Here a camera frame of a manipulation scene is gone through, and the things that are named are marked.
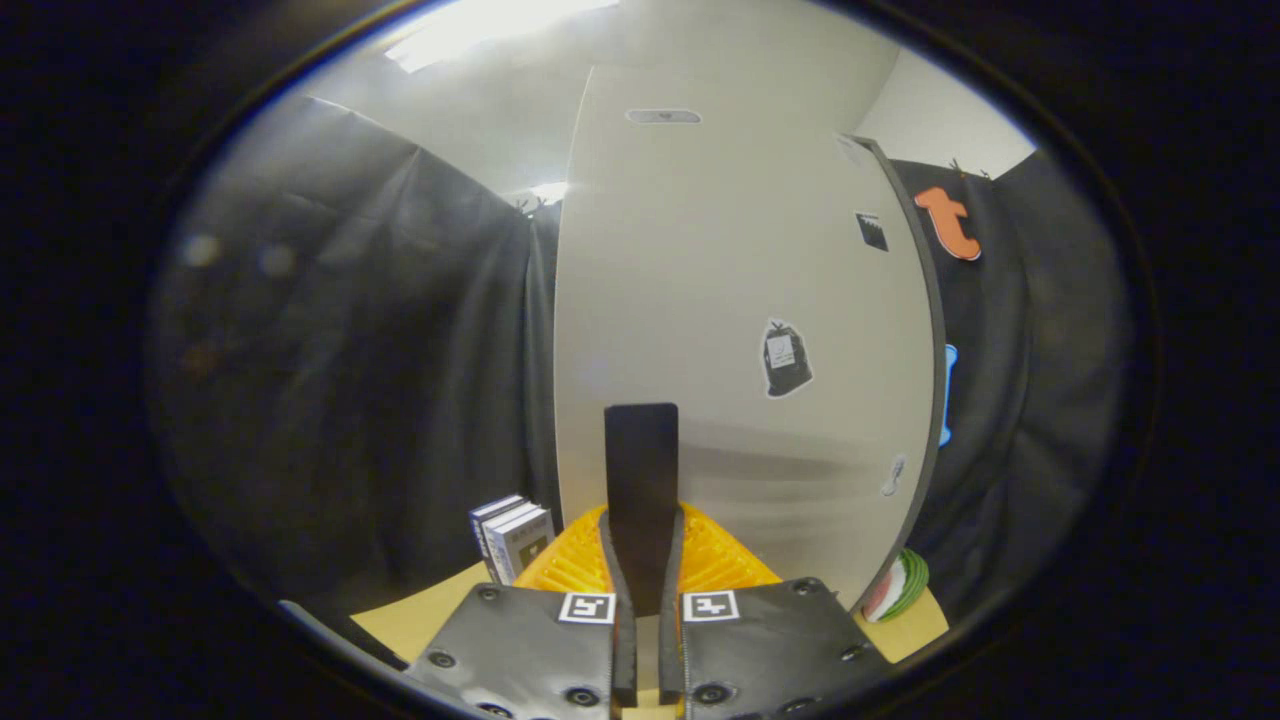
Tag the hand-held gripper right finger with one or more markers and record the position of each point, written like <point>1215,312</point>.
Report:
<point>660,480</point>

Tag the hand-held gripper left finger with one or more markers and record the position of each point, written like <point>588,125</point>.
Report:
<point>624,480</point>

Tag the white shoe cabinet door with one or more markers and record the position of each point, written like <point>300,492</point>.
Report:
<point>680,280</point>

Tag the grey shoe cabinet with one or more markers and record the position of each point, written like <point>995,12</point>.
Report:
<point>935,340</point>

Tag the grey cover book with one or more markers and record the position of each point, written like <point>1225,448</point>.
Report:
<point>528,545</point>

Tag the blue white book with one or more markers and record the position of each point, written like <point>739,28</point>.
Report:
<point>495,525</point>
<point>480,522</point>

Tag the watermelon slice toy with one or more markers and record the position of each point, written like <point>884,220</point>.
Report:
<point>900,588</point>

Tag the black backdrop cloth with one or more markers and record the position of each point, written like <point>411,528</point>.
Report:
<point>350,350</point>

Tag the ceiling light panel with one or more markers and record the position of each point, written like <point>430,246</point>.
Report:
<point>480,25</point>

